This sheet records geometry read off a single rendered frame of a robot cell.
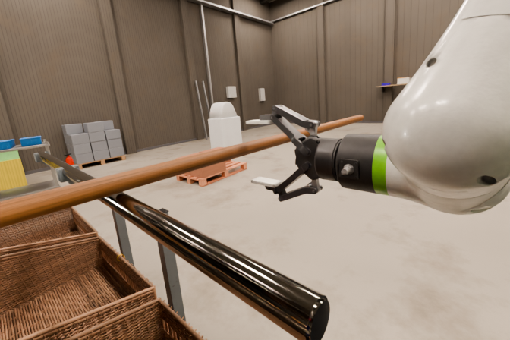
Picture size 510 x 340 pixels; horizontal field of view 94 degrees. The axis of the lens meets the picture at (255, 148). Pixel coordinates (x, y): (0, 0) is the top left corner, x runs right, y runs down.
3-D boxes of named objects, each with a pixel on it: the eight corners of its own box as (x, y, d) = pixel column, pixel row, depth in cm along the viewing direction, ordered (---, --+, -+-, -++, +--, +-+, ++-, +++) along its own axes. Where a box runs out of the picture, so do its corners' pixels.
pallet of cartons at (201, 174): (221, 165, 526) (220, 146, 518) (248, 168, 474) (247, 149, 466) (175, 180, 441) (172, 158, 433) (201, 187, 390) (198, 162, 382)
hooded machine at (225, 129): (228, 148, 721) (224, 102, 695) (243, 149, 680) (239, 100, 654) (210, 152, 670) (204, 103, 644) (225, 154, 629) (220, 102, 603)
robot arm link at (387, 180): (505, 230, 30) (509, 149, 33) (524, 216, 21) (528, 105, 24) (383, 205, 40) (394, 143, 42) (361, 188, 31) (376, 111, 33)
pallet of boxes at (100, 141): (115, 157, 725) (108, 120, 704) (125, 159, 675) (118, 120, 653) (70, 166, 643) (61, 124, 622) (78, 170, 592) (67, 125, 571)
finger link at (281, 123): (304, 158, 44) (309, 152, 43) (266, 118, 48) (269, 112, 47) (315, 153, 46) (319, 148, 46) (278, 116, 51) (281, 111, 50)
